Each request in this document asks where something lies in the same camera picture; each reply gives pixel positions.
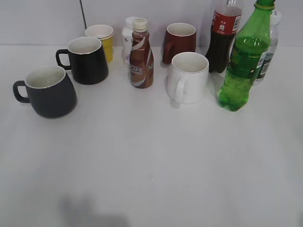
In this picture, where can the white milk drink bottle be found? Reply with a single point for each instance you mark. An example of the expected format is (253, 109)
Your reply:
(127, 32)

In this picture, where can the yellow paper cup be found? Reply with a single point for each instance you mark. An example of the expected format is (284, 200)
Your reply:
(105, 34)

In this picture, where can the green soda bottle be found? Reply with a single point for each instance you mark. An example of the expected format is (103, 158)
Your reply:
(248, 53)

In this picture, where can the black tapered mug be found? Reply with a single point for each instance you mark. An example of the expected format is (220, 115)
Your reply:
(86, 59)

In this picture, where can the dark red mug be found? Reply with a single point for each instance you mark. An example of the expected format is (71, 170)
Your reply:
(179, 37)

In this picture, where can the dark grey round mug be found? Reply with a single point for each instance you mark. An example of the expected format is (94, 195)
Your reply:
(49, 90)

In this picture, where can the clear water bottle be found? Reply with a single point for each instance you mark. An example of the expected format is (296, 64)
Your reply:
(274, 22)

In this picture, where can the brown Nescafe coffee bottle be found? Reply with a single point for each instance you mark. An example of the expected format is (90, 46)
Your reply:
(141, 56)

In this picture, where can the white ceramic mug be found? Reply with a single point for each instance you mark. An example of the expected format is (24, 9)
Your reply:
(187, 78)

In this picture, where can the cola bottle red label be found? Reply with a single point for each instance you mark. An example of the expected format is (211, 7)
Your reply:
(224, 27)

